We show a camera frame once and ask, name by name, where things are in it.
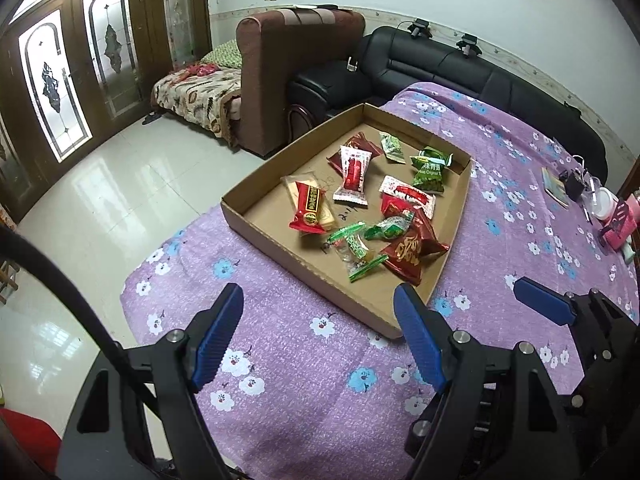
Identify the dark red snack packet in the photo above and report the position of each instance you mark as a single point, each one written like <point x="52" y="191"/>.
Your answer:
<point x="412" y="255"/>
<point x="362" y="142"/>

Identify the large green pea snack packet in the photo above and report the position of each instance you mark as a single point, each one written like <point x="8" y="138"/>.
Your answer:
<point x="430" y="177"/>

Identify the small white clip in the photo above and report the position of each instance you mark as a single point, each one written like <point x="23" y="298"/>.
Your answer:
<point x="352" y="63"/>

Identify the green striped candy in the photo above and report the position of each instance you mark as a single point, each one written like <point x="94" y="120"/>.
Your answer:
<point x="350" y="240"/>

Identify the small green pea snack packet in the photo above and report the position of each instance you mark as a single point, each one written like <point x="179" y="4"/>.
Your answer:
<point x="437" y="152"/>

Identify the leaf patterned blanket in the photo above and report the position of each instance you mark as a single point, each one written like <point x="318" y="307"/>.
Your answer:
<point x="190" y="95"/>

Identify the red packet with yellow label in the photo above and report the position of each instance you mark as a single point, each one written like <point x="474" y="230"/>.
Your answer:
<point x="307" y="205"/>

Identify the clear green candy wrapper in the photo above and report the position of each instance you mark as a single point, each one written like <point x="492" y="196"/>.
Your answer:
<point x="365" y="262"/>

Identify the dark slippers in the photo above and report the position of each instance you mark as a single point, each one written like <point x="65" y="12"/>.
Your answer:
<point x="150" y="119"/>

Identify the black clamp device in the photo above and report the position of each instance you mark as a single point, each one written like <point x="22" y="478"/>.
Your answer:
<point x="419" y="27"/>
<point x="469" y="42"/>

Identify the wooden glass-panel door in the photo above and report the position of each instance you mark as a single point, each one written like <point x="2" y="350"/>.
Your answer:
<point x="75" y="85"/>

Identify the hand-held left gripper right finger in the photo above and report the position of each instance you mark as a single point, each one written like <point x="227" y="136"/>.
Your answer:
<point x="420" y="340"/>

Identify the white round container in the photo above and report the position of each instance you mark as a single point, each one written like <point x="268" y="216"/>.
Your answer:
<point x="606" y="202"/>

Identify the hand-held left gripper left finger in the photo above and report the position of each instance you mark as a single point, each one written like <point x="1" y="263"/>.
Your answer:
<point x="220" y="335"/>

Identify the red stool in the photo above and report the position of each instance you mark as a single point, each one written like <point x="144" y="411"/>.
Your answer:
<point x="25" y="445"/>

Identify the white red snack packet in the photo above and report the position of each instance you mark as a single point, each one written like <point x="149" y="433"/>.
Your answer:
<point x="352" y="175"/>
<point x="407" y="191"/>

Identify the thin notebook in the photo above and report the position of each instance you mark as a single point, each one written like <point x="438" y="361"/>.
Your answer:
<point x="554" y="185"/>

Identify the mint green pouch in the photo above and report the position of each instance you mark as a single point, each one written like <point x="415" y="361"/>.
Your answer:
<point x="632" y="252"/>

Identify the wooden stool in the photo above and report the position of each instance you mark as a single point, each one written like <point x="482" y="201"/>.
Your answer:
<point x="7" y="280"/>

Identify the red cloth bundle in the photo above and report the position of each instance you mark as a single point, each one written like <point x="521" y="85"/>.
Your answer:
<point x="200" y="70"/>

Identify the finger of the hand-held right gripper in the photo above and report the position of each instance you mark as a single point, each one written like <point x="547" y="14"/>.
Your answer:
<point x="545" y="300"/>

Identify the cardboard box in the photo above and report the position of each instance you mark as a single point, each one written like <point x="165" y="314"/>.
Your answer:
<point x="270" y="215"/>

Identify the brown armchair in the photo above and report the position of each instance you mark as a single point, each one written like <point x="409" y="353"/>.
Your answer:
<point x="270" y="85"/>

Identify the small green white snack packet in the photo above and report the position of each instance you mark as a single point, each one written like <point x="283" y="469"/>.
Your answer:
<point x="392" y="146"/>

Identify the black leather sofa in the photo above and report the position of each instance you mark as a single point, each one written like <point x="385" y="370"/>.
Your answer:
<point x="450" y="67"/>

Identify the green patterned cushion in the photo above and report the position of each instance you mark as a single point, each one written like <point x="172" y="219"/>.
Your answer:
<point x="225" y="52"/>

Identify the cream biscuit packet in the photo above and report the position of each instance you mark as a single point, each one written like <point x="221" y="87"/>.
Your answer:
<point x="327" y="215"/>

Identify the black cup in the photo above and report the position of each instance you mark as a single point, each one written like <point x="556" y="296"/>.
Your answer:
<point x="574" y="185"/>

